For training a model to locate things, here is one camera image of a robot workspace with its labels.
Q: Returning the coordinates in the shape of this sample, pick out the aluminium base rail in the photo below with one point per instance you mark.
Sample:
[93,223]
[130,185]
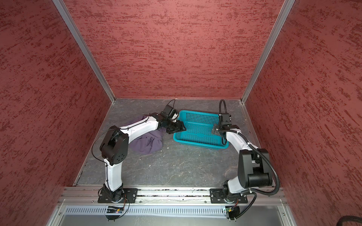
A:
[153,195]

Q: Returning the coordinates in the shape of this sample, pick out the black mounting plate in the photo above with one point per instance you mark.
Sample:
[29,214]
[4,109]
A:
[127,194]
[218,195]

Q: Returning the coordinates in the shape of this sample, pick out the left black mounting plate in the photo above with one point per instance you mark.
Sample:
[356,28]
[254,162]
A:
[127,194]

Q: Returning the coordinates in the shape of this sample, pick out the small circuit board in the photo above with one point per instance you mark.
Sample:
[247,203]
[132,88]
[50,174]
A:
[115,210]
[232,212]

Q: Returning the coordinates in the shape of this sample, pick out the purple trousers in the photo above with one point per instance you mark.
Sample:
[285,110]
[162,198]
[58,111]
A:
[149,142]

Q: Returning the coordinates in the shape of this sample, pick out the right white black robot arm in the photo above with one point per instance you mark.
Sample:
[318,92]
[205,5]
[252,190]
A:
[254,168]

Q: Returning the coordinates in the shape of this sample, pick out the white slotted cable duct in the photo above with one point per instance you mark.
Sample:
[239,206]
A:
[163,211]

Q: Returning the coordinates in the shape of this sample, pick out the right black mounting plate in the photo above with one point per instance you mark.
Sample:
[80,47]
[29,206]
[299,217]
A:
[218,195]

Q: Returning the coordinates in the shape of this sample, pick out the left small circuit board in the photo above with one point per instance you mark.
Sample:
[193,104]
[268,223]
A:
[115,210]

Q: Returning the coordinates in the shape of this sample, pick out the right aluminium corner post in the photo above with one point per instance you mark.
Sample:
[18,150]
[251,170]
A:
[279,23]

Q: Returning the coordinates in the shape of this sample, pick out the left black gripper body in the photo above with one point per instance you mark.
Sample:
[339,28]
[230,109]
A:
[171,126]

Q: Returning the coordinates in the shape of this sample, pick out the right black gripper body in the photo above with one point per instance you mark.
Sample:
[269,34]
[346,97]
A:
[216,128]

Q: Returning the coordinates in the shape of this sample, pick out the right small circuit board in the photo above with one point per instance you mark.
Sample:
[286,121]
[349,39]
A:
[232,212]

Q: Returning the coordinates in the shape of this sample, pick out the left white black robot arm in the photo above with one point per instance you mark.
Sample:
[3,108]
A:
[114,150]

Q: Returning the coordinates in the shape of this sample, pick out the teal plastic basket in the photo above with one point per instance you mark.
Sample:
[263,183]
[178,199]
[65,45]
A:
[199,126]

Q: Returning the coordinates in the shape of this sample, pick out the left aluminium corner post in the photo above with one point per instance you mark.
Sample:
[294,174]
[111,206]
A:
[66,16]

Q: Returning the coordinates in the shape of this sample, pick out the aluminium corner post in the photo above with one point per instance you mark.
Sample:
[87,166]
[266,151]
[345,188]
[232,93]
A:
[279,23]
[66,16]

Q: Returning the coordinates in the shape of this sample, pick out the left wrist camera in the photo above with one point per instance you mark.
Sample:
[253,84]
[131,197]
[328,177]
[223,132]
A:
[170,113]

